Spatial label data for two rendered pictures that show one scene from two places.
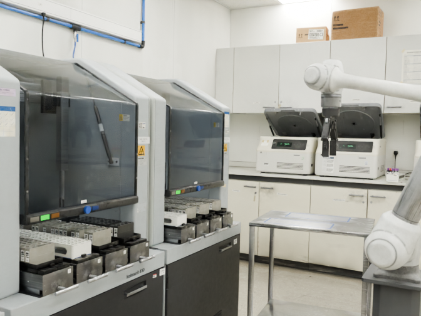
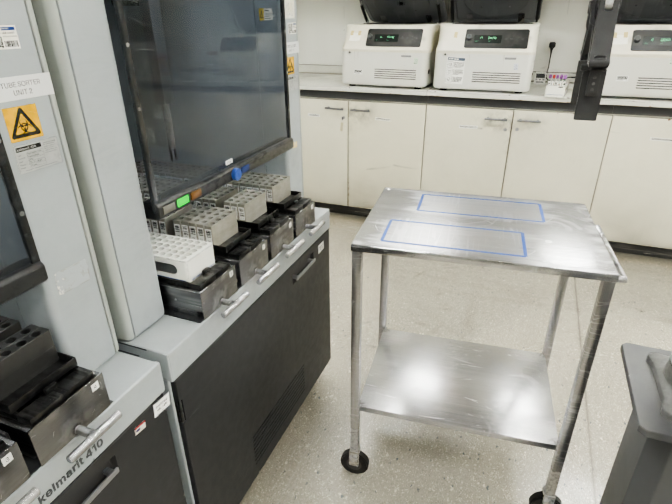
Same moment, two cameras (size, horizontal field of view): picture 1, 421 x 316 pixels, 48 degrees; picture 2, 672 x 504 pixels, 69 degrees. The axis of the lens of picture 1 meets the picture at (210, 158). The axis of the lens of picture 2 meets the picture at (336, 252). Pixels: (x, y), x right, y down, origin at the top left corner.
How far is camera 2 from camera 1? 1.36 m
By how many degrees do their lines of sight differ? 24
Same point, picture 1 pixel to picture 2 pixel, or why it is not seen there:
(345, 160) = (483, 62)
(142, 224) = (87, 312)
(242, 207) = (324, 140)
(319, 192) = (439, 115)
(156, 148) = (89, 102)
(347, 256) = not seen: hidden behind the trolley
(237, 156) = (311, 56)
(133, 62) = not seen: outside the picture
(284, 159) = (387, 63)
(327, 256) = not seen: hidden behind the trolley
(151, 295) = (141, 467)
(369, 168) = (519, 76)
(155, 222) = (131, 289)
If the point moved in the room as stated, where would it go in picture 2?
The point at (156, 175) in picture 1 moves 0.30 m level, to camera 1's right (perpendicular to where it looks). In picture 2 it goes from (108, 177) to (279, 170)
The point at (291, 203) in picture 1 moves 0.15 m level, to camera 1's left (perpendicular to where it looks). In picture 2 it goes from (396, 132) to (373, 133)
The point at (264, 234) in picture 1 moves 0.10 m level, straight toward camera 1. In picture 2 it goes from (356, 178) to (357, 182)
